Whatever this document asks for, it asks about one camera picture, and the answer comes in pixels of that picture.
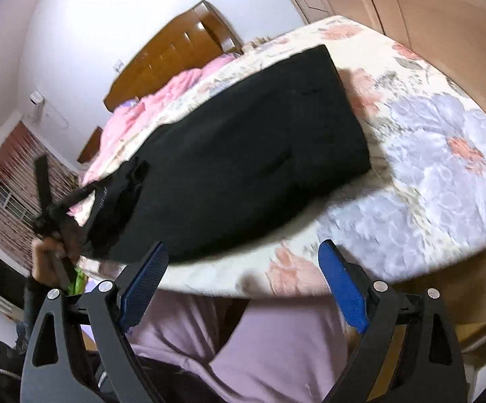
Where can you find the floral bed sheet mattress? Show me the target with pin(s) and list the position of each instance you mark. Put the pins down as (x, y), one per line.
(422, 207)

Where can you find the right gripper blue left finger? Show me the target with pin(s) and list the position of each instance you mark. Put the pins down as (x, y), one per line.
(56, 367)

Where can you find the red patterned curtain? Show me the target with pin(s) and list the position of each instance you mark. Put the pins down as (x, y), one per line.
(17, 155)

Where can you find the white wall air conditioner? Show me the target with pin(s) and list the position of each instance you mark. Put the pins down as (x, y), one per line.
(36, 98)

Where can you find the brown wooden nightstand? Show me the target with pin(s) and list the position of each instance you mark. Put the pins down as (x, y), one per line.
(91, 148)

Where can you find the brown wooden headboard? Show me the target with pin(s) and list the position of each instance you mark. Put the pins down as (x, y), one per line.
(190, 40)

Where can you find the black pants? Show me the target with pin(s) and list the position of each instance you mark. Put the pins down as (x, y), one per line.
(238, 167)

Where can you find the window with white frame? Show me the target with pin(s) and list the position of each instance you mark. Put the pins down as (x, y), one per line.
(15, 249)

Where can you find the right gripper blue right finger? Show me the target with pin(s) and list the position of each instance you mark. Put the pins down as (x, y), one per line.
(430, 364)

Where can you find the person's lilac trousers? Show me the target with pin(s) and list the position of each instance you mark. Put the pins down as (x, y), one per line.
(281, 350)

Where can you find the person's left hand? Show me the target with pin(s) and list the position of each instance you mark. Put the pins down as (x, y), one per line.
(47, 249)

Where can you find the pink quilt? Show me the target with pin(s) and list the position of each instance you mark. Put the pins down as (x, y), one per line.
(137, 113)

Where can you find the green cloth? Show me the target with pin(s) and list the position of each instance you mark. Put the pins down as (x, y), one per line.
(78, 285)

